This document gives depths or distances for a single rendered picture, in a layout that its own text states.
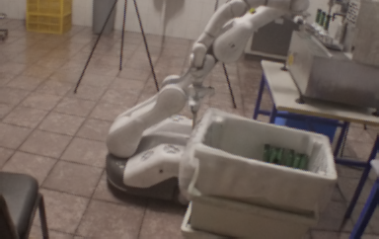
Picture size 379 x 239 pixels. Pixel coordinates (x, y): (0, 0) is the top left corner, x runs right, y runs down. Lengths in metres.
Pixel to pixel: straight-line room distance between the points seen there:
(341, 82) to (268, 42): 3.27
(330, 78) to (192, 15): 4.04
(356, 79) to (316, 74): 0.24
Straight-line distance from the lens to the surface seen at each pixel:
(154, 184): 2.19
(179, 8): 5.86
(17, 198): 1.35
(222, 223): 1.79
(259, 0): 1.81
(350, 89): 2.11
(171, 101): 2.10
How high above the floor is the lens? 1.46
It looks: 24 degrees down
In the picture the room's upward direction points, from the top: 8 degrees clockwise
